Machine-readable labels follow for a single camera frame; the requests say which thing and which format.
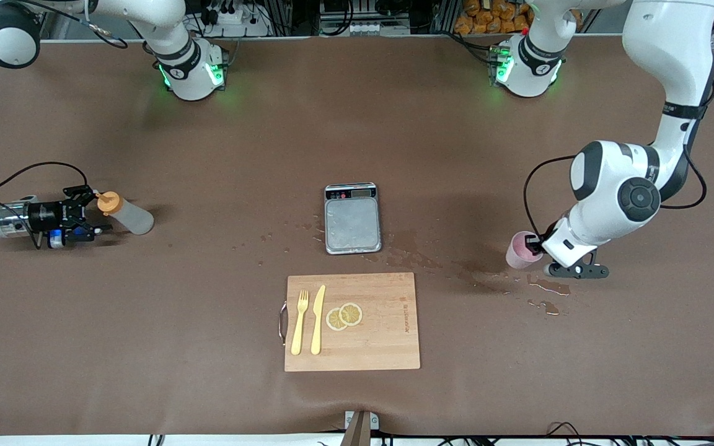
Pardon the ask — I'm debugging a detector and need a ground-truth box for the pink plastic cup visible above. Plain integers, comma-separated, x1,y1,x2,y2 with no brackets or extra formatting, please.
506,230,544,269

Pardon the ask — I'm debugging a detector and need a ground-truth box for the clear sauce bottle orange cap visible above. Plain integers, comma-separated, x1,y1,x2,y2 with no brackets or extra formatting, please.
97,191,155,235

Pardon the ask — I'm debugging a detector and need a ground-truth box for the brown table cover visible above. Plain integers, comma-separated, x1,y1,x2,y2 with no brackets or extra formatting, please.
0,34,714,437

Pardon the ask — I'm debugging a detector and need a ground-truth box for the silver digital kitchen scale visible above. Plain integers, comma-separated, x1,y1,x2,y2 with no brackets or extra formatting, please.
324,182,382,255

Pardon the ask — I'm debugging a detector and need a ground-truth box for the wooden cutting board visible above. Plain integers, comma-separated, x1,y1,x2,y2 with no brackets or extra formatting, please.
278,273,421,372

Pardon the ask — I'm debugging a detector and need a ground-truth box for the yellow plastic fork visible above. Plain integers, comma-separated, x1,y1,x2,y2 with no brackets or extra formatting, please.
291,290,309,356

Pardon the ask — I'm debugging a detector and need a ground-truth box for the white power strip with plugs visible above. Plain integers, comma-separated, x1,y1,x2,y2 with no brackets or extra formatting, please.
207,0,271,38

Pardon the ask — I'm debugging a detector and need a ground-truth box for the yellow plastic knife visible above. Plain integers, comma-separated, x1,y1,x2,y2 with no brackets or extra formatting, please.
311,284,327,356

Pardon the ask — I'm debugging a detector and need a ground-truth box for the orange packaged snacks heap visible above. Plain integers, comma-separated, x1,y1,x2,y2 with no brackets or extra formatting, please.
454,0,531,35

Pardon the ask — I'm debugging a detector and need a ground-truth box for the long white power strip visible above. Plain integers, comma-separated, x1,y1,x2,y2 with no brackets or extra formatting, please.
321,22,410,36

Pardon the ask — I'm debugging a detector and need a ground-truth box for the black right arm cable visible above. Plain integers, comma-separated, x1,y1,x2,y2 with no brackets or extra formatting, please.
0,162,89,248

